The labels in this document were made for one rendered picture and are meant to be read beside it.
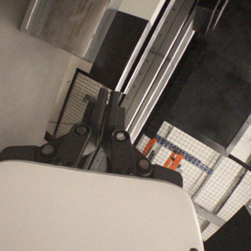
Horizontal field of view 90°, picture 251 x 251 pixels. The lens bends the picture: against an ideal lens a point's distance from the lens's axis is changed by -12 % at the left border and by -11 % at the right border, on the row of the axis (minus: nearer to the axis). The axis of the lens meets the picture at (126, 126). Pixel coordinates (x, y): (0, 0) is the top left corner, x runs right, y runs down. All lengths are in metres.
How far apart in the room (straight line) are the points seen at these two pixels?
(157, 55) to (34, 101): 0.29
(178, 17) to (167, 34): 0.05
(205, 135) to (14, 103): 0.62
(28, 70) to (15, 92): 0.03
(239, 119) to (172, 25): 0.45
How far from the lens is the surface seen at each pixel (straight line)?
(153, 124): 0.50
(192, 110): 0.63
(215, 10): 0.38
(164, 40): 0.39
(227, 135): 0.67
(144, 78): 0.37
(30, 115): 0.25
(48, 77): 0.23
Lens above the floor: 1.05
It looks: 13 degrees down
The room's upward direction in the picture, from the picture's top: 122 degrees clockwise
